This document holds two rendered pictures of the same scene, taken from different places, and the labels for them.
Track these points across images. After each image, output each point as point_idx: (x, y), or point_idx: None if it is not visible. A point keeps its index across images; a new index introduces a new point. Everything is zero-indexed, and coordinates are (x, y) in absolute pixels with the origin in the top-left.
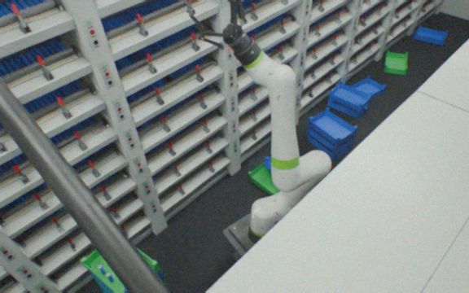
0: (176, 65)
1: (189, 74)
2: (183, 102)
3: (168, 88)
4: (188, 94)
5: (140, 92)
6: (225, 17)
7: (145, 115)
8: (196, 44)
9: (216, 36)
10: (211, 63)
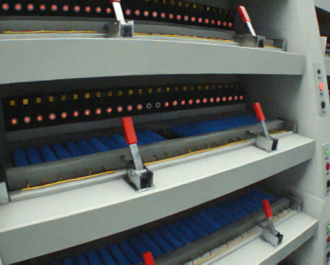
0: (202, 48)
1: (235, 132)
2: (214, 228)
3: (172, 153)
4: (238, 176)
5: (77, 149)
6: (305, 9)
7: (60, 212)
8: (253, 34)
9: (291, 52)
10: (281, 125)
